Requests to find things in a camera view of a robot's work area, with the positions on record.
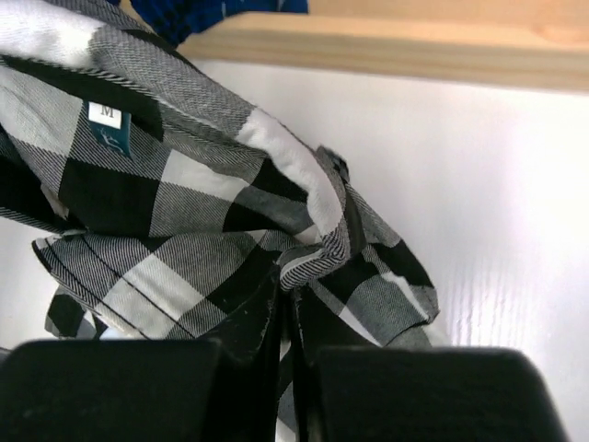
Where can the blue plaid shirt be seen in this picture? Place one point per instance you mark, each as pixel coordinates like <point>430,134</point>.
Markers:
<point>176,20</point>

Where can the wooden clothes rack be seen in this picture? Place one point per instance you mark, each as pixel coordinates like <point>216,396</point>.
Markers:
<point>534,44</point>

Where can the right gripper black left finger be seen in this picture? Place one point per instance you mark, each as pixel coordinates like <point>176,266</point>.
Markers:
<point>219,387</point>

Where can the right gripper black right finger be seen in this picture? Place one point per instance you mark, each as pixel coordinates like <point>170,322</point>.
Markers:
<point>347,389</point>

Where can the black white checkered shirt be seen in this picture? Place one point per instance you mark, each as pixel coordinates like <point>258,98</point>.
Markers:
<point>169,200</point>

